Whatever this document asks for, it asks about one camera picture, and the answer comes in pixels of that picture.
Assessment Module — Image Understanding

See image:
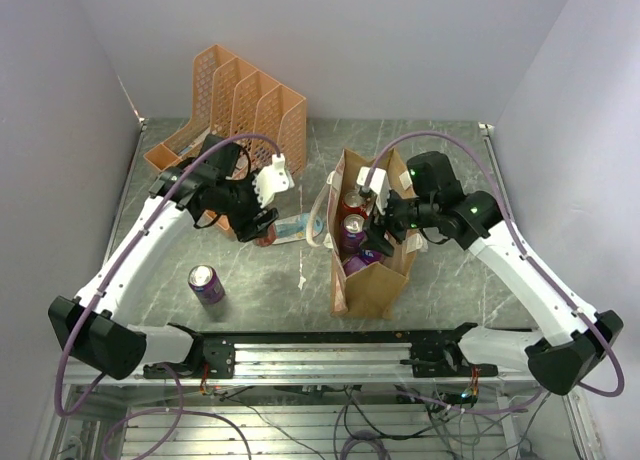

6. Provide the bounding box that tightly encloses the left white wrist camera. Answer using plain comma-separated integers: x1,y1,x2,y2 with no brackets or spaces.
252,154,295,209

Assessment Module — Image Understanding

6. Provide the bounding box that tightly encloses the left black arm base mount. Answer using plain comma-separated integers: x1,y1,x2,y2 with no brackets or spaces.
143,339,236,379

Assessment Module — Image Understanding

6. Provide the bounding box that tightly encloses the purple cable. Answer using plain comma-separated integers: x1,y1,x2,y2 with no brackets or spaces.
53,132,284,460
362,131,626,416

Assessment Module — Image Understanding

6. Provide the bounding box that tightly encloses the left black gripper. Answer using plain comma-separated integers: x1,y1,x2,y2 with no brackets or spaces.
216,167,280,242

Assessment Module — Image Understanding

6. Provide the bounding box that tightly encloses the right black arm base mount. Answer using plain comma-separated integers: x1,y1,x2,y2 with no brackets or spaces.
400,322,499,378

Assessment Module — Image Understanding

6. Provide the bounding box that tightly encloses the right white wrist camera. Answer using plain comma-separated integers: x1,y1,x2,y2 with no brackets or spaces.
356,166,391,217

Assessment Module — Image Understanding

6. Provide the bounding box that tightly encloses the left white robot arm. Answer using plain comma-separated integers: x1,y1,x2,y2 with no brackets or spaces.
48,134,293,380

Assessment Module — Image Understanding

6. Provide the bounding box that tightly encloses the red cola can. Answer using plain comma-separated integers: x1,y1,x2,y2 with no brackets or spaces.
254,225,277,247
340,189,367,220

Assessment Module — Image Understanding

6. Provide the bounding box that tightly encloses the orange plastic file organizer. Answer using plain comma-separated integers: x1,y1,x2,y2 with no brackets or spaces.
143,43,308,238

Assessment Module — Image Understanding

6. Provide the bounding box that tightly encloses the purple fanta can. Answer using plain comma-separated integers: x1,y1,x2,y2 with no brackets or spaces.
340,214,365,255
342,249,384,276
188,265,226,305

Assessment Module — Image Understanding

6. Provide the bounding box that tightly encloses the aluminium frame rail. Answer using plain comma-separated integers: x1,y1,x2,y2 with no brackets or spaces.
54,339,581,385

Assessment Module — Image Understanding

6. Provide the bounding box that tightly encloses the burlap canvas tote bag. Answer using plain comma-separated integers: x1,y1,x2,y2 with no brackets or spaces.
307,149,424,320

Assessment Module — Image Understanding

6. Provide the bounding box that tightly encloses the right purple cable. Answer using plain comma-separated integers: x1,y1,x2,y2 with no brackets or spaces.
362,131,626,416

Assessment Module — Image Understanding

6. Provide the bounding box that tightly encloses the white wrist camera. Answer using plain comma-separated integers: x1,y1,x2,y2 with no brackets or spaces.
356,166,391,217
252,154,295,209

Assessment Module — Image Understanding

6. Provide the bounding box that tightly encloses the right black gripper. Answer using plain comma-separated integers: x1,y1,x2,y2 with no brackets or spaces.
359,185,438,256

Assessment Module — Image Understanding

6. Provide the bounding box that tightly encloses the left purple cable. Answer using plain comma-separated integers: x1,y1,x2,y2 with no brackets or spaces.
53,132,284,460

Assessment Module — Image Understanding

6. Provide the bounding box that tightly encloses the blue correction tape package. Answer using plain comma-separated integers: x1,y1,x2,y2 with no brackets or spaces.
273,213,324,246

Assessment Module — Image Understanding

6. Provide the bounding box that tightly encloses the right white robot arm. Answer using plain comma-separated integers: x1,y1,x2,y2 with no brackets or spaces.
357,151,624,395

